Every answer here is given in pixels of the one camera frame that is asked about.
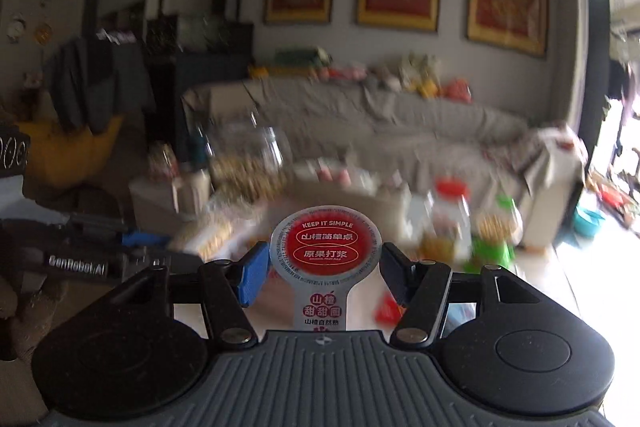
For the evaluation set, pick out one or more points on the yellow bean bag chair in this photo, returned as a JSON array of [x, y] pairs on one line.
[[65, 152]]

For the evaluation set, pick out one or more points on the red chip packet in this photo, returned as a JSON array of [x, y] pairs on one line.
[[390, 307]]

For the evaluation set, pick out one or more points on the blue plastic bowl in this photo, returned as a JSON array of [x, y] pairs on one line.
[[589, 221]]

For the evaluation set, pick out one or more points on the window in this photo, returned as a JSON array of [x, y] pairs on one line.
[[622, 82]]

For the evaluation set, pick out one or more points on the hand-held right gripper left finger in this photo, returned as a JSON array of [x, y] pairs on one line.
[[254, 279]]

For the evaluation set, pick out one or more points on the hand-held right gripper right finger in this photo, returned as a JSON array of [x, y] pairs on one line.
[[392, 272]]

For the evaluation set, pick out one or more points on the small red label jar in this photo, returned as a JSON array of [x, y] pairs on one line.
[[163, 162]]

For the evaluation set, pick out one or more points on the dark wooden cabinet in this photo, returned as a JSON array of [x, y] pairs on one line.
[[200, 72]]

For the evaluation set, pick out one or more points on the large glass jar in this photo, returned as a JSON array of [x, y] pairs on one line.
[[255, 162]]

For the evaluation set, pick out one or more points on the red lid plastic jar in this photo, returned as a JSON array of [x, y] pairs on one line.
[[450, 219]]

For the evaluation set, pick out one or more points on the white and red cloth pile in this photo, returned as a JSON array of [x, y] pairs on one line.
[[555, 152]]

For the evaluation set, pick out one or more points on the row of plush toys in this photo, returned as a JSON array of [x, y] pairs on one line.
[[400, 74]]

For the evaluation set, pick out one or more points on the white mug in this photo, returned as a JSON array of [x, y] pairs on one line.
[[192, 192]]

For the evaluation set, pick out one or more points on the clear pastry bag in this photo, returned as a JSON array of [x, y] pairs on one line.
[[210, 234]]

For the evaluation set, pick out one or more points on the grey jacket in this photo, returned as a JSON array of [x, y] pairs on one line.
[[95, 77]]

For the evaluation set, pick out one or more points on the red and white snack packet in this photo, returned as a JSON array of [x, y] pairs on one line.
[[325, 252]]

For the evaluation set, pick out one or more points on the grey covered sofa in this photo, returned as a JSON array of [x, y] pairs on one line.
[[400, 127]]

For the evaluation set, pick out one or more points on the dark teal bottle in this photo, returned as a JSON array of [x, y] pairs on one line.
[[201, 149]]

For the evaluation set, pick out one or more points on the green candy dispenser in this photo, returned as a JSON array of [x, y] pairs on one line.
[[495, 237]]

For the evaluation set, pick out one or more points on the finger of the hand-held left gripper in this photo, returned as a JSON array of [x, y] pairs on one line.
[[165, 263], [145, 238]]

